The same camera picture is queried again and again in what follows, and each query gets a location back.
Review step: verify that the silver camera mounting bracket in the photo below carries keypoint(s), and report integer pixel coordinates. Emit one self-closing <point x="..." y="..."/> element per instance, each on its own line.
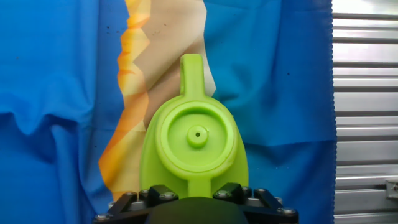
<point x="392" y="188"/>

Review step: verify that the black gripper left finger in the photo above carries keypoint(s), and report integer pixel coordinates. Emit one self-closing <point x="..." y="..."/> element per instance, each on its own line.
<point x="122" y="203"/>

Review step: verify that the green plastic watering can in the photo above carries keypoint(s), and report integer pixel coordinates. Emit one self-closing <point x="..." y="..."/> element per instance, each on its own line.
<point x="192" y="121"/>

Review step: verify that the blue printed cloth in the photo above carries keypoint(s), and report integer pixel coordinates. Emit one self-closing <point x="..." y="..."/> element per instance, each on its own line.
<point x="46" y="62"/>

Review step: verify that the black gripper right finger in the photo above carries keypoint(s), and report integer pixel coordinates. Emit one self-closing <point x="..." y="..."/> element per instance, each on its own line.
<point x="267" y="200"/>

